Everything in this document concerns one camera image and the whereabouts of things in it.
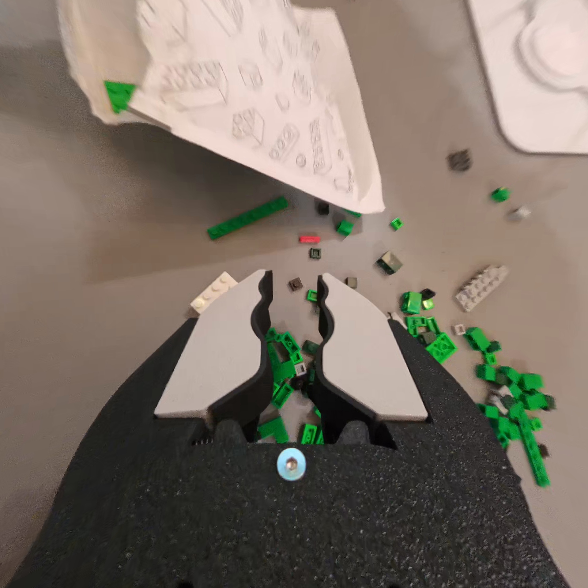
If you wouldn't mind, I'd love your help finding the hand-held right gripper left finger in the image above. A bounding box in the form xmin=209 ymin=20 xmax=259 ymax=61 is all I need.
xmin=154 ymin=270 xmax=275 ymax=443

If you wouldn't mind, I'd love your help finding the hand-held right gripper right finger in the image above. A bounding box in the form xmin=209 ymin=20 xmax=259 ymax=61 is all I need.
xmin=307 ymin=273 xmax=429 ymax=448

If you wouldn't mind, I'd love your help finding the pile of green bricks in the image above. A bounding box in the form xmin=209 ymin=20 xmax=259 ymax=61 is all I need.
xmin=256 ymin=289 xmax=556 ymax=488

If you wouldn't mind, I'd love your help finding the white rectangular brick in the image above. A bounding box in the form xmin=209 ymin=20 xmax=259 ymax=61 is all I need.
xmin=190 ymin=271 xmax=239 ymax=315

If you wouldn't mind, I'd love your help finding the long grey brick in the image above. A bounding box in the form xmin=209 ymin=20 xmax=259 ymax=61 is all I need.
xmin=455 ymin=265 xmax=509 ymax=312

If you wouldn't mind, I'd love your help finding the long green plate brick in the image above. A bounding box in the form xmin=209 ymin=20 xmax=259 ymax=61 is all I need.
xmin=206 ymin=196 xmax=289 ymax=241

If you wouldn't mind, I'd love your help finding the white printed paper bag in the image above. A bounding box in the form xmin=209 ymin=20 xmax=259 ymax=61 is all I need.
xmin=57 ymin=0 xmax=386 ymax=215

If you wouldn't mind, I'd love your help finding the green triangular plate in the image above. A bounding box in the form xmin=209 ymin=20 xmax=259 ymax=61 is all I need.
xmin=103 ymin=80 xmax=138 ymax=115

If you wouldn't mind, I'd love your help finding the white moulded plastic tray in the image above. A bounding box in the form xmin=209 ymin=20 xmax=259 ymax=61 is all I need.
xmin=466 ymin=0 xmax=588 ymax=154

